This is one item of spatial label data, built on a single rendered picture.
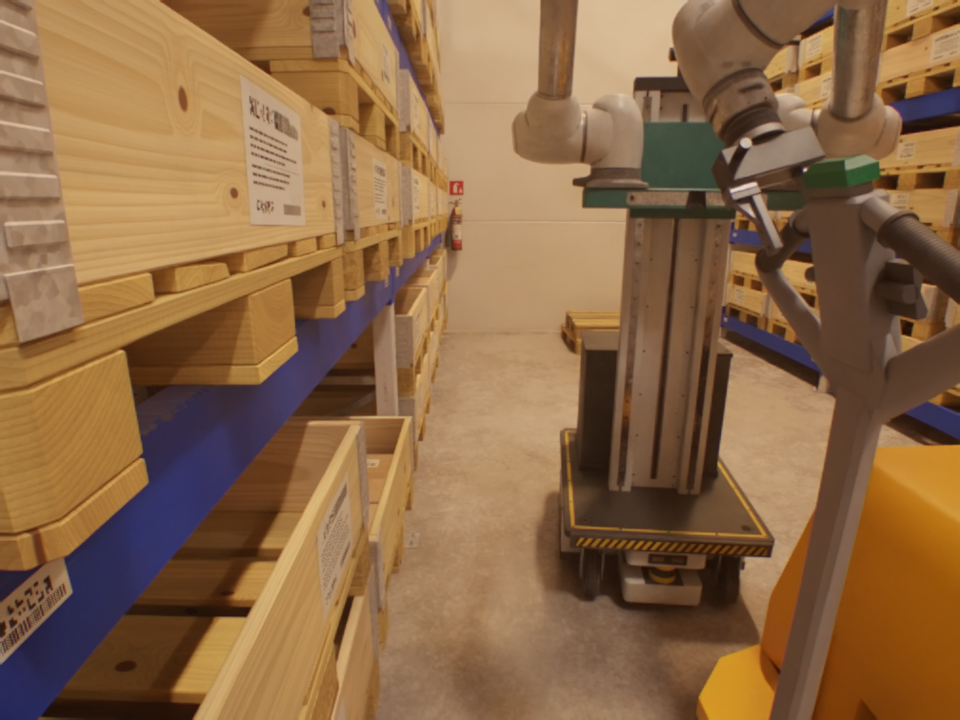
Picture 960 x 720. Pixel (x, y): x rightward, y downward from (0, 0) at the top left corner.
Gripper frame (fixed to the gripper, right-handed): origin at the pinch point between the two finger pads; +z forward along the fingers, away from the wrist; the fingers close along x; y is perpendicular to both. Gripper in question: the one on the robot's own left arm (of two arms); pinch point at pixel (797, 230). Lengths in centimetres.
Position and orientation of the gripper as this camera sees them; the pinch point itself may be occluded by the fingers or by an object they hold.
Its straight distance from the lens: 84.4
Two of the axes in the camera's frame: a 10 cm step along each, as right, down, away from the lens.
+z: 2.5, 9.4, -2.5
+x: 9.6, -2.7, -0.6
